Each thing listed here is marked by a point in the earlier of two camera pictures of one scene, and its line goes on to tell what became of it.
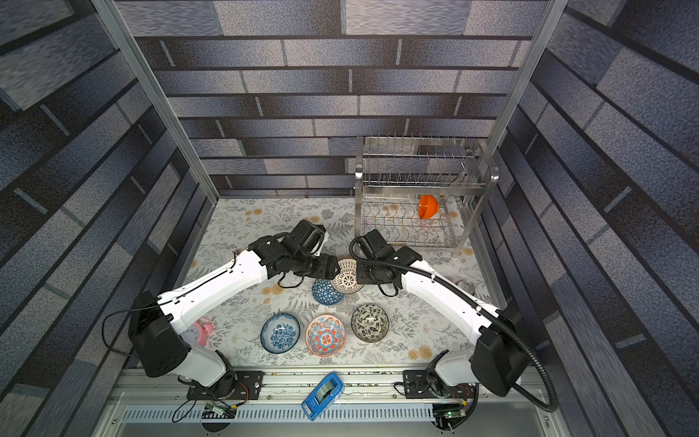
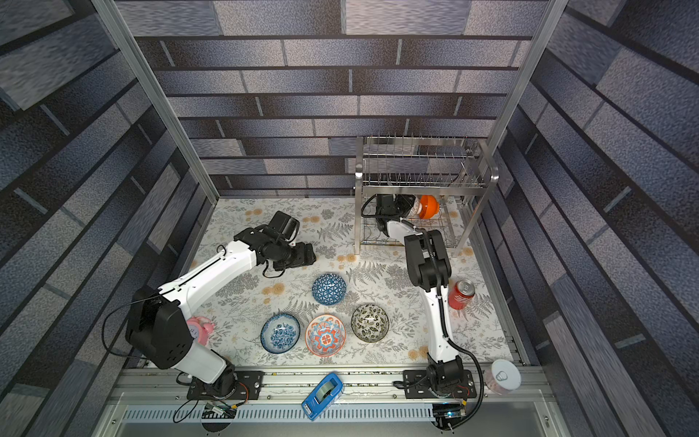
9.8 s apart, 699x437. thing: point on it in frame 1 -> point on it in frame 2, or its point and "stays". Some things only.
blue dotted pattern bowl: [325, 293] stays
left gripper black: [327, 271] -> [306, 257]
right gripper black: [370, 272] -> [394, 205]
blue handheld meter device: [319, 401] stays
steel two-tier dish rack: [420, 191] stays
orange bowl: [428, 207] stays
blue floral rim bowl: [280, 333] stays
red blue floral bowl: [325, 335] stays
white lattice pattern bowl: [345, 281] -> [416, 208]
